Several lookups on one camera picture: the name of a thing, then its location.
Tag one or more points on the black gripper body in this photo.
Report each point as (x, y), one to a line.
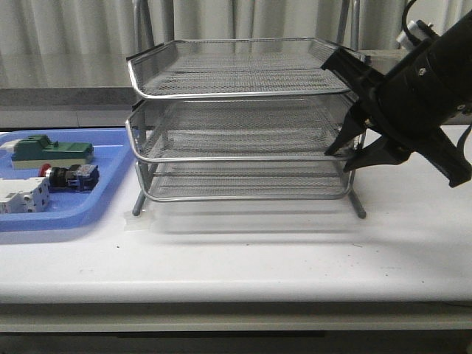
(409, 104)

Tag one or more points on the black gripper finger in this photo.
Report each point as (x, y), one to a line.
(383, 151)
(353, 126)

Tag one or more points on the red emergency stop button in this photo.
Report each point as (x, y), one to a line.
(77, 177)

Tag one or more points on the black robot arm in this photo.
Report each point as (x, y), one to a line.
(450, 52)

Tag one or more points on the grey stone counter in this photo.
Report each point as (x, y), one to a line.
(65, 80)

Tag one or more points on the blue plastic tray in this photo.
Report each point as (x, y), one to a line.
(68, 209)

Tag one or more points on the green terminal block component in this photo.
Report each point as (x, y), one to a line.
(39, 149)

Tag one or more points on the white circuit breaker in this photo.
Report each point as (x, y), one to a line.
(24, 195)

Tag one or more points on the small white plastic component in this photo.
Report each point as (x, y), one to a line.
(10, 145)

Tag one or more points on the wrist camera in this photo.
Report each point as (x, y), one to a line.
(418, 29)

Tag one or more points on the silver metal rack frame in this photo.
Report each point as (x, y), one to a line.
(142, 28)

